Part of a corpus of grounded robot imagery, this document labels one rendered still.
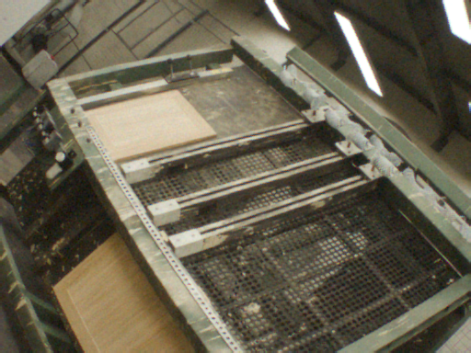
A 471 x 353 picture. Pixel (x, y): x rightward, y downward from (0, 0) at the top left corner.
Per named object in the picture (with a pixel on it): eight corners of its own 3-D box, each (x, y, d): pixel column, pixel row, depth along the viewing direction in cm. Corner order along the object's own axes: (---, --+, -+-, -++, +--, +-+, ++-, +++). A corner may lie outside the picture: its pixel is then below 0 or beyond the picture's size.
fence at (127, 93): (76, 106, 309) (76, 99, 306) (228, 72, 354) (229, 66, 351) (79, 110, 306) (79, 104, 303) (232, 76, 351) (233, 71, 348)
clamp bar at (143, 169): (118, 174, 271) (120, 131, 256) (324, 121, 327) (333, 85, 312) (127, 187, 265) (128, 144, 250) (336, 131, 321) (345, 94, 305)
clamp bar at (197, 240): (165, 245, 241) (167, 201, 226) (380, 174, 297) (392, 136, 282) (177, 263, 235) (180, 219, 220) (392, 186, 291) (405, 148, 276)
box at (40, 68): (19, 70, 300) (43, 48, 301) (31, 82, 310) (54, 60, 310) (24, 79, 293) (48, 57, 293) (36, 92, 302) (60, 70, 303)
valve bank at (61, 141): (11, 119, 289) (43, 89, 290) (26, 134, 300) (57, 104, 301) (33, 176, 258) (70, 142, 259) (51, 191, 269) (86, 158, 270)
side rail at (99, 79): (63, 93, 328) (63, 76, 321) (227, 58, 380) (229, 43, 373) (66, 97, 324) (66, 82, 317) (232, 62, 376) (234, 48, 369)
